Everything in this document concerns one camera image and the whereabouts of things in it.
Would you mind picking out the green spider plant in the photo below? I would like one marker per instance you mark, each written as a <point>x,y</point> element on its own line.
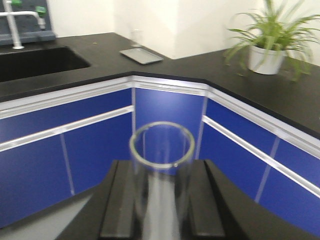
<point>275,28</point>

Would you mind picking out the white plant pot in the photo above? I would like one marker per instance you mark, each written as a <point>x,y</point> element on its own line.
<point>265,62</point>

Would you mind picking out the black sink basin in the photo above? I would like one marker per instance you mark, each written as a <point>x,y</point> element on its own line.
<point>37,62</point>

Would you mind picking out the clear glass beaker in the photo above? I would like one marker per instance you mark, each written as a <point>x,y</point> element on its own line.
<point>136,38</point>

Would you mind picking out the blue lab cabinet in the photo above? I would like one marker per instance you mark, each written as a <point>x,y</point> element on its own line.
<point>56,145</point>

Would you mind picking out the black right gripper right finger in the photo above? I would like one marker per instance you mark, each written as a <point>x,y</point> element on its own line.
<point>203,214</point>

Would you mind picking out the grey metal tray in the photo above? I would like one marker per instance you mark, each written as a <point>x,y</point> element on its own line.
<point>141,56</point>

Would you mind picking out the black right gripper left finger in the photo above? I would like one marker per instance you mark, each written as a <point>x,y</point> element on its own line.
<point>119,217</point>

